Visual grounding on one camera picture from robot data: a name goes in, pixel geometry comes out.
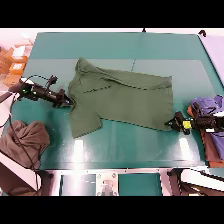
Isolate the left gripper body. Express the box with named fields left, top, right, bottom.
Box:
left=49, top=87, right=72, bottom=109

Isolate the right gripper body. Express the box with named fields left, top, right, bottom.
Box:
left=165, top=111, right=193, bottom=135

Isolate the green T-shirt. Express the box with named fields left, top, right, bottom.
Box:
left=67, top=57, right=174, bottom=139

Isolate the purple garment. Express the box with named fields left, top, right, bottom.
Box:
left=190, top=94, right=224, bottom=162

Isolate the orange garment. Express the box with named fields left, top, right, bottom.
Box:
left=186, top=104, right=224, bottom=168

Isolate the brown garment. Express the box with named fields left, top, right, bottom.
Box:
left=0, top=119, right=52, bottom=171

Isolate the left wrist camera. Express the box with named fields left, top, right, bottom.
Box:
left=45, top=74, right=60, bottom=90

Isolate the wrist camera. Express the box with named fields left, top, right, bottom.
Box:
left=45, top=74, right=60, bottom=90
left=191, top=101, right=202, bottom=116

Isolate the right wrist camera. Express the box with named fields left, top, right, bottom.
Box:
left=191, top=101, right=202, bottom=116

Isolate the black cable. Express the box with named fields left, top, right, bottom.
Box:
left=0, top=74, right=44, bottom=174

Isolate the silver frame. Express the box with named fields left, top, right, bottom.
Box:
left=33, top=166, right=224, bottom=197

